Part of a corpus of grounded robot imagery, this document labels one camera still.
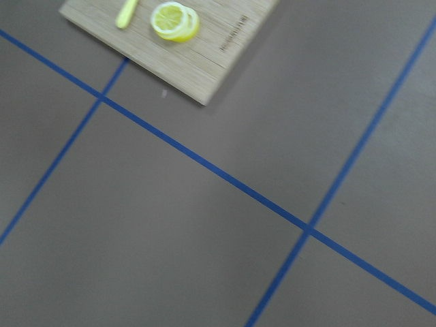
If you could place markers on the yellow plastic knife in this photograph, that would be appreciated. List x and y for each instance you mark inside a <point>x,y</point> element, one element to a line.
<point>126,13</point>

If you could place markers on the yellow lemon slices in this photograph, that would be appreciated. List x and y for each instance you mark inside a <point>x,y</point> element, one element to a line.
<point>175,22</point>

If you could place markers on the bamboo cutting board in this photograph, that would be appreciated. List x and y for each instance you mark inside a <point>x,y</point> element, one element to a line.
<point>196,67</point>

